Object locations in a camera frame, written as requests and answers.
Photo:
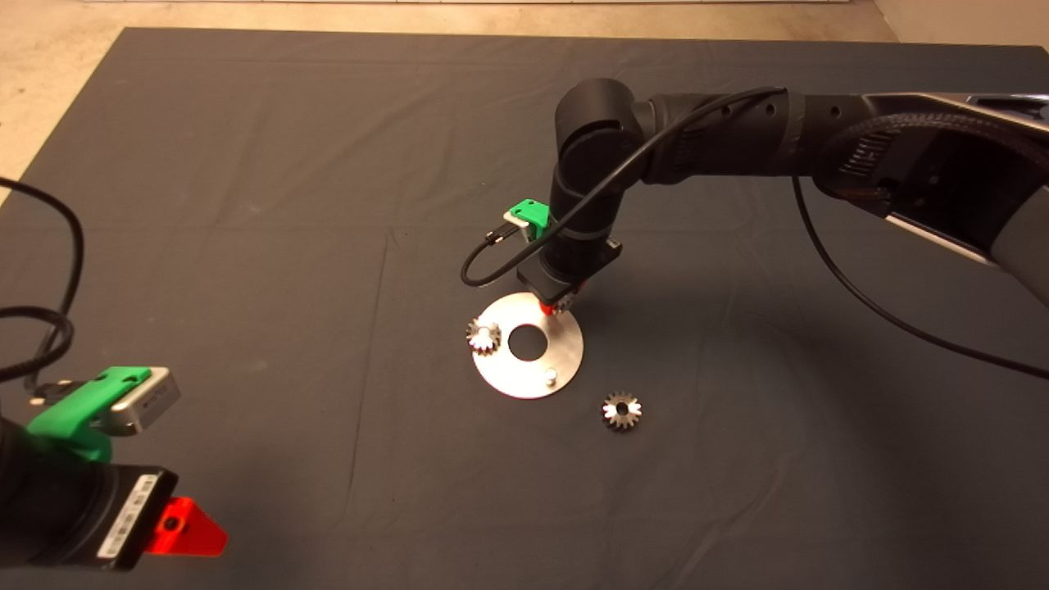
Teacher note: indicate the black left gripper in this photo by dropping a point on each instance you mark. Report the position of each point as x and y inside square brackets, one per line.
[86, 518]

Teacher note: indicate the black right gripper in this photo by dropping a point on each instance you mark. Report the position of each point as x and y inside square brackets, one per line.
[569, 269]

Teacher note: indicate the small steel planetary gear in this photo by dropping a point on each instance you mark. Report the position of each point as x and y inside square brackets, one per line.
[483, 337]
[621, 410]
[562, 306]

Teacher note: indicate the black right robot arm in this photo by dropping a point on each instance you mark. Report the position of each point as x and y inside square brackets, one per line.
[737, 131]

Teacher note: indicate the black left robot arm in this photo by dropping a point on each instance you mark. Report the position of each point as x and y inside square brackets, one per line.
[16, 463]

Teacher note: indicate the round metal carrier plate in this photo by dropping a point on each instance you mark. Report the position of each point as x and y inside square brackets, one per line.
[533, 381]

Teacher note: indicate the dark grey table cloth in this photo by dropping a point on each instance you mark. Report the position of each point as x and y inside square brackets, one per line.
[246, 123]

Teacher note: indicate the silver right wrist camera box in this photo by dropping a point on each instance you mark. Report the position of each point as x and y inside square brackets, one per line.
[515, 220]

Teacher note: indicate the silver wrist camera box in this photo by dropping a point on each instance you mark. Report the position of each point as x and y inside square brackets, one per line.
[515, 220]
[152, 401]

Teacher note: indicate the green right camera mount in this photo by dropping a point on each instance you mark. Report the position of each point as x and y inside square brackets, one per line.
[531, 211]

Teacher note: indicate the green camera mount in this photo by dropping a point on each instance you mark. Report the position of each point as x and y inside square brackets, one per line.
[531, 211]
[70, 414]

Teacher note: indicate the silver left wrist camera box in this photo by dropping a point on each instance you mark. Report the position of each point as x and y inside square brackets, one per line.
[152, 401]

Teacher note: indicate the green left camera mount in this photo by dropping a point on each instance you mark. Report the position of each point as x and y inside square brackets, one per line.
[70, 414]

